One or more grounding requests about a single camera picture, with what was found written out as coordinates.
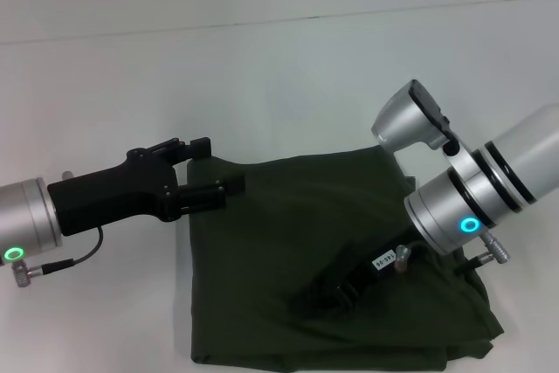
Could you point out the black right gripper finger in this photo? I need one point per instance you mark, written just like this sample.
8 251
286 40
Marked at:
319 292

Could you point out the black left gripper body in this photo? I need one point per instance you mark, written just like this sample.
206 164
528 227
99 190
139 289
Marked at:
113 196

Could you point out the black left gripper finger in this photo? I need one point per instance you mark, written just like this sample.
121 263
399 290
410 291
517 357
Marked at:
209 196
183 148

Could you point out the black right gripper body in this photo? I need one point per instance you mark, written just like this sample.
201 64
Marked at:
371 272

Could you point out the dark green FREE t-shirt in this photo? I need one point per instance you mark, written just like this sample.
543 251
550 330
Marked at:
284 281

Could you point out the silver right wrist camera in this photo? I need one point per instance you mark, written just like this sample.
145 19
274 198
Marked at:
410 122

